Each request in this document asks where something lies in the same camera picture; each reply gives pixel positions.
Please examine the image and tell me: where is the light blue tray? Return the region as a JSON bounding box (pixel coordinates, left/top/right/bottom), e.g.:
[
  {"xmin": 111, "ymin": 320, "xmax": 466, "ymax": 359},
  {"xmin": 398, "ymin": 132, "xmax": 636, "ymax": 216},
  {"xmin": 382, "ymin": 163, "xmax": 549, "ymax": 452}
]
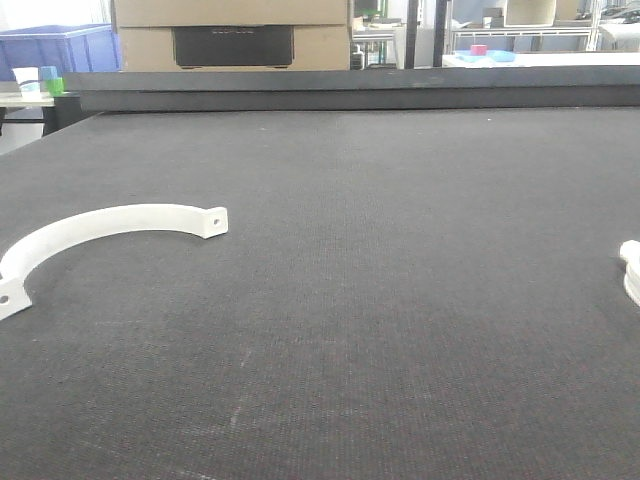
[{"xmin": 454, "ymin": 50, "xmax": 517, "ymax": 63}]

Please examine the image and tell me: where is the aluminium frame shelf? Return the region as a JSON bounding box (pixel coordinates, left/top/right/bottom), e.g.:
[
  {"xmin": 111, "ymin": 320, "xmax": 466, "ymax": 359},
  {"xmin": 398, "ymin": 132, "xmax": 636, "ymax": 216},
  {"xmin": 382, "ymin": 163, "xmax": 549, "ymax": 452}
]
[{"xmin": 445, "ymin": 1, "xmax": 606, "ymax": 54}]

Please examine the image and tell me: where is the large cardboard box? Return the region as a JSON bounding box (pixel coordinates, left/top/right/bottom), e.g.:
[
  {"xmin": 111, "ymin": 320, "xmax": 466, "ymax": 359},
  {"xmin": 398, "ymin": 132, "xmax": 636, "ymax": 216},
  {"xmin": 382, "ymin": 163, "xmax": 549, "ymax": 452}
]
[{"xmin": 113, "ymin": 1, "xmax": 352, "ymax": 72}]

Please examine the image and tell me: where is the white paper cup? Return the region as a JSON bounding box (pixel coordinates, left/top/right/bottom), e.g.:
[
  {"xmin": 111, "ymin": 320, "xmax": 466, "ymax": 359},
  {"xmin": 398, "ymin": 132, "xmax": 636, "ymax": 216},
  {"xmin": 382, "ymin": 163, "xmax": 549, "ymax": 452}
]
[{"xmin": 12, "ymin": 67, "xmax": 41, "ymax": 99}]

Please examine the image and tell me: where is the light blue cup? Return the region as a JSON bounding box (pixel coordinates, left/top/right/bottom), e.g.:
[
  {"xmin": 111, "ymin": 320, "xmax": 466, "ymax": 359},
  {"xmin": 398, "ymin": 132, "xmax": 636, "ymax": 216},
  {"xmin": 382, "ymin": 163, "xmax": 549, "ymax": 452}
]
[{"xmin": 40, "ymin": 66, "xmax": 58, "ymax": 81}]

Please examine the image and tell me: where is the blue plastic crate background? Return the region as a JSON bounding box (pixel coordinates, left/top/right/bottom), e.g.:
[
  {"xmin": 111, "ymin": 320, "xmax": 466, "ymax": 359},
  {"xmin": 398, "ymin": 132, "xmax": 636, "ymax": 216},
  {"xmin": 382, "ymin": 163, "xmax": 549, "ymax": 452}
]
[{"xmin": 1, "ymin": 24, "xmax": 121, "ymax": 81}]

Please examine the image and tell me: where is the green plastic cup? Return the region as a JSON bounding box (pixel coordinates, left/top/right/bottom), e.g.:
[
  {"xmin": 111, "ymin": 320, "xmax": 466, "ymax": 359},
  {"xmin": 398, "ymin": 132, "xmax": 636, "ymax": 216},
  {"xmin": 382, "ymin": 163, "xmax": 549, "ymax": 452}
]
[{"xmin": 44, "ymin": 77, "xmax": 65, "ymax": 97}]

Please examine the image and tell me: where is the white PVC pipe fitting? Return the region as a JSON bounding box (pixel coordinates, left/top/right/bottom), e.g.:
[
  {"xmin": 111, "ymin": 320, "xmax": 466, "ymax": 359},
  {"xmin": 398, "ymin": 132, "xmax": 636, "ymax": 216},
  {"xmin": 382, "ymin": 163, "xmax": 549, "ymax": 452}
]
[{"xmin": 619, "ymin": 240, "xmax": 640, "ymax": 306}]

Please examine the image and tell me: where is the white curved pipe clamp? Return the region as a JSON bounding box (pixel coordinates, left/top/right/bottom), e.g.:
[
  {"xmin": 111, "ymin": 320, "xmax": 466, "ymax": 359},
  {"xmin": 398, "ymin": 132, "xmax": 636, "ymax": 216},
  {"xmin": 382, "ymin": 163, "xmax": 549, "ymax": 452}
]
[{"xmin": 1, "ymin": 204, "xmax": 229, "ymax": 320}]

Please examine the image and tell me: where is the pink cube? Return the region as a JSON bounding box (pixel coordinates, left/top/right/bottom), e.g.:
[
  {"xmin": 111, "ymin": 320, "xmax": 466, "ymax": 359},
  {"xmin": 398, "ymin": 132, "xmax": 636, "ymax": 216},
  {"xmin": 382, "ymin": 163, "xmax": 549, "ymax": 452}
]
[{"xmin": 469, "ymin": 44, "xmax": 488, "ymax": 56}]

